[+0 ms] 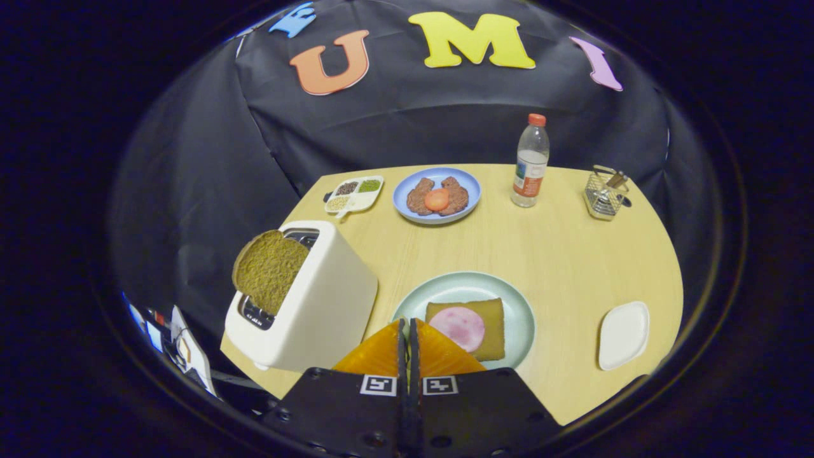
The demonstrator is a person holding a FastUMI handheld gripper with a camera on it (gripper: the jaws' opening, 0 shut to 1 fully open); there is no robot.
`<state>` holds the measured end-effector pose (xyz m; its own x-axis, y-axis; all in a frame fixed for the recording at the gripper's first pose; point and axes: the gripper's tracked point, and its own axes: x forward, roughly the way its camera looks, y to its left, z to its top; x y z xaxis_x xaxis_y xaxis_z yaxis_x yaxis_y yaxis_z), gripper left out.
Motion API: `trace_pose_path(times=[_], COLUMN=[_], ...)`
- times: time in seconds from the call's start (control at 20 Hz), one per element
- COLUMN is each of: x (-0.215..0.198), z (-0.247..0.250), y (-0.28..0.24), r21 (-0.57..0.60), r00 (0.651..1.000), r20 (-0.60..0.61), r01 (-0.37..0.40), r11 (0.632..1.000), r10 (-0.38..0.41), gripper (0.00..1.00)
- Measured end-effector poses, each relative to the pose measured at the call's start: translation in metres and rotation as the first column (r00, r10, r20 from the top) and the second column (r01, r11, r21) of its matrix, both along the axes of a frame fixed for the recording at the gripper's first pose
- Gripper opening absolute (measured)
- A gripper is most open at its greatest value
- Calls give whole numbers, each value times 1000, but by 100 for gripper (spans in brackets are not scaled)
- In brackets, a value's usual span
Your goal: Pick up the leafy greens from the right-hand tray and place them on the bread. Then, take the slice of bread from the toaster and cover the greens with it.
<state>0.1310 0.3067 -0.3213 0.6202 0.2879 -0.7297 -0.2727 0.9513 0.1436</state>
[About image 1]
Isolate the clear plastic bottle orange cap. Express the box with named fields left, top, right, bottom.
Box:
left=510, top=113, right=551, bottom=209

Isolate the metal wire basket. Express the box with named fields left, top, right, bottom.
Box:
left=583, top=165, right=631, bottom=221

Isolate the toast slice on plate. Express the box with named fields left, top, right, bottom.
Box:
left=425, top=298, right=506, bottom=362

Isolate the white toaster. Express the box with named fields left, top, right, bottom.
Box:
left=224, top=220, right=380, bottom=373

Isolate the black backdrop cloth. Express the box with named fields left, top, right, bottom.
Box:
left=111, top=0, right=707, bottom=357

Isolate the pale green plate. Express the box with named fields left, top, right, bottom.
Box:
left=391, top=272, right=537, bottom=371

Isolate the brown meat patty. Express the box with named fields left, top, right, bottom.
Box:
left=441, top=176, right=470, bottom=216
left=406, top=177, right=434, bottom=216

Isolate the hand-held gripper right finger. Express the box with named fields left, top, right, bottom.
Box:
left=409, top=318, right=563, bottom=458

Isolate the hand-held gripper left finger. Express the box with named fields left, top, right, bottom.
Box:
left=261, top=318, right=411, bottom=458

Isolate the blue plate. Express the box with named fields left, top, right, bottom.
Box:
left=392, top=167, right=482, bottom=225

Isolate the pink ham slice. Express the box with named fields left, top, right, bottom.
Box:
left=429, top=307, right=486, bottom=354

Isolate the brown bread slice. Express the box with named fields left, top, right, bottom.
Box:
left=231, top=230, right=310, bottom=317

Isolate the white divided seasoning tray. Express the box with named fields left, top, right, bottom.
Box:
left=324, top=176, right=385, bottom=220

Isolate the small white square dish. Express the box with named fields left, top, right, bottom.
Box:
left=598, top=301, right=651, bottom=371

